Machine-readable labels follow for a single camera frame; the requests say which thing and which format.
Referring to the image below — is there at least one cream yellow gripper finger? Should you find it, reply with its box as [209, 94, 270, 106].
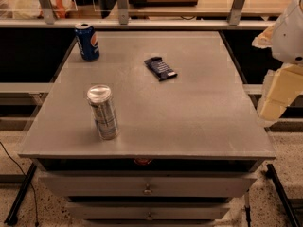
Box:
[258, 63, 303, 121]

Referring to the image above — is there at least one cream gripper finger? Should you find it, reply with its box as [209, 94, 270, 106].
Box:
[252, 26, 274, 49]

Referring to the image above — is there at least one dark blue RXBAR wrapper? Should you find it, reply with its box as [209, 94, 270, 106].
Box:
[144, 57, 178, 81]

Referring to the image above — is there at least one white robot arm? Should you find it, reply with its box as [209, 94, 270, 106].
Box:
[252, 0, 303, 126]

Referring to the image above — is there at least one grey drawer cabinet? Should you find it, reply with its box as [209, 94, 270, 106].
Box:
[21, 31, 276, 227]

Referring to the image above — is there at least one silver energy drink can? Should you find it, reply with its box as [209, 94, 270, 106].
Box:
[86, 84, 118, 140]

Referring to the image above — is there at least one blue Pepsi can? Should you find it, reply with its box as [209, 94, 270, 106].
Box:
[75, 24, 99, 61]

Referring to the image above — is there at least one lower drawer with knob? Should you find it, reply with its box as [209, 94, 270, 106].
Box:
[66, 202, 229, 220]

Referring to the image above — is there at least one drawer with knob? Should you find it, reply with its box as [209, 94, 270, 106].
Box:
[66, 202, 229, 220]
[40, 173, 256, 198]

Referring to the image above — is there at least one white orange plastic bag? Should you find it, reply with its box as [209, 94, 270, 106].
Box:
[0, 0, 76, 20]

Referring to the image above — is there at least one upper drawer with knob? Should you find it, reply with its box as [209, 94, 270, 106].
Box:
[40, 173, 256, 198]

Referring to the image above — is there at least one right metal bracket post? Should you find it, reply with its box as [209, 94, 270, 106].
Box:
[227, 0, 245, 26]

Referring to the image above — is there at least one metal bracket post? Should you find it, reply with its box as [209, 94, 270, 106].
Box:
[116, 0, 129, 25]
[39, 0, 56, 25]
[227, 0, 245, 26]

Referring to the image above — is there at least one metal shelf rail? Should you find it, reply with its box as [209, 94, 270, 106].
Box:
[0, 19, 275, 30]

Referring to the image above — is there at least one black floor rail right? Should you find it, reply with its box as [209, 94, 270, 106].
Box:
[266, 164, 303, 227]

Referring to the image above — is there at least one black floor rail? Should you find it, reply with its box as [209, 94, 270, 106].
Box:
[266, 164, 303, 227]
[3, 164, 37, 226]

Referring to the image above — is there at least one middle metal bracket post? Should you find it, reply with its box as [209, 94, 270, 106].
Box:
[116, 0, 129, 25]

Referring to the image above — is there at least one left metal bracket post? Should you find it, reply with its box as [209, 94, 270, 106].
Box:
[39, 0, 56, 25]

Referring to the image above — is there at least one black floor cable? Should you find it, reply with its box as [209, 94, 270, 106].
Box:
[0, 141, 40, 227]

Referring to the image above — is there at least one black floor rail left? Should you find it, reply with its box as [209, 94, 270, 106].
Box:
[3, 164, 37, 226]

